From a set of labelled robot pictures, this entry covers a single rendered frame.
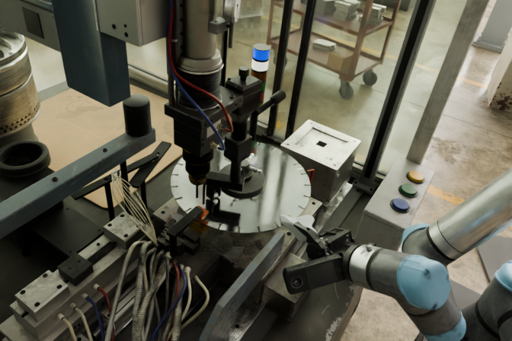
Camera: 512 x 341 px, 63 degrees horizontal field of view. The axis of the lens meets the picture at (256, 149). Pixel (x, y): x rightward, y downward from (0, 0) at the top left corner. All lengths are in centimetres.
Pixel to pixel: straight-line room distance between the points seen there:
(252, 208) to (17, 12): 62
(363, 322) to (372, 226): 93
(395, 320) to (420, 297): 134
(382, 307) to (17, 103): 162
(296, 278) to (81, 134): 96
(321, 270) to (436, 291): 20
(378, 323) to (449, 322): 121
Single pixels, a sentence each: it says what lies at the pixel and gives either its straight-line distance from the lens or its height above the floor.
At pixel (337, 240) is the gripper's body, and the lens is 85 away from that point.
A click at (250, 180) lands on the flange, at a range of 98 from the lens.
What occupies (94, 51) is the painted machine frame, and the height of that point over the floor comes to 131.
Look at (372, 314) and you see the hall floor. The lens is 202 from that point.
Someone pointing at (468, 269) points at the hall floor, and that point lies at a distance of 239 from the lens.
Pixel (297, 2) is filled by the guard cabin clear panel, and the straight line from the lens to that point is 129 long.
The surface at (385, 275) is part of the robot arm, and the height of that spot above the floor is 106.
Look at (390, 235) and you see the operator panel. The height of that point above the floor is 86.
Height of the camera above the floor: 160
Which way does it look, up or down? 36 degrees down
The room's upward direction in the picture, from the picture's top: 7 degrees clockwise
